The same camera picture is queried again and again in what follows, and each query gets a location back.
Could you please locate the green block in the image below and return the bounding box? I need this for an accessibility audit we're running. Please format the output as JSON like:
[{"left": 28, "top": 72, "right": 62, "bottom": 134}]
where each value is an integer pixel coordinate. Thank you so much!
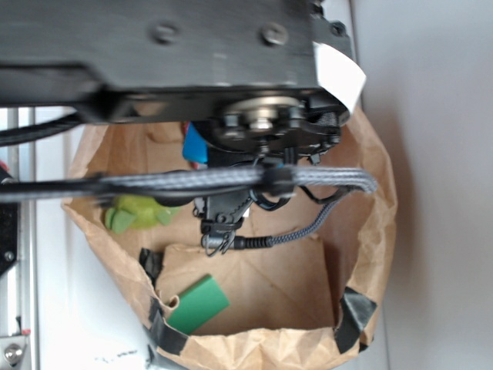
[{"left": 166, "top": 274, "right": 230, "bottom": 335}]

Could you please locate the aluminium frame rail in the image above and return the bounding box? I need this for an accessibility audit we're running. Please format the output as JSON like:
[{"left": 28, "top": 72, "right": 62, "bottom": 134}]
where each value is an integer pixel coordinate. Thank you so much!
[{"left": 1, "top": 108, "right": 39, "bottom": 369}]

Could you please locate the grey braided cable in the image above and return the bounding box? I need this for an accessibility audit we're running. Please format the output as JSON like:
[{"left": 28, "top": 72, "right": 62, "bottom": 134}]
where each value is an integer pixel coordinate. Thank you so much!
[{"left": 0, "top": 166, "right": 379, "bottom": 204}]

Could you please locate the blue block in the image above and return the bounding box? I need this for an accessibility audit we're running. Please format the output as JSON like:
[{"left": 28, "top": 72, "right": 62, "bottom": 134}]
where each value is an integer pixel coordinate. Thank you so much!
[{"left": 182, "top": 122, "right": 208, "bottom": 169}]

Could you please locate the lime green fuzzy toy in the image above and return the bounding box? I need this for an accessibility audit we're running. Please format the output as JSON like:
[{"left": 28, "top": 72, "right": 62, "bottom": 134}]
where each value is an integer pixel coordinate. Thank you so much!
[{"left": 104, "top": 195, "right": 180, "bottom": 234}]

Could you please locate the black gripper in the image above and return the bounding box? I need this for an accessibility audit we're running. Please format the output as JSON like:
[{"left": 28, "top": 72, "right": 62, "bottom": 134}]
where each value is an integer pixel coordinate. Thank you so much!
[{"left": 192, "top": 96, "right": 343, "bottom": 167}]

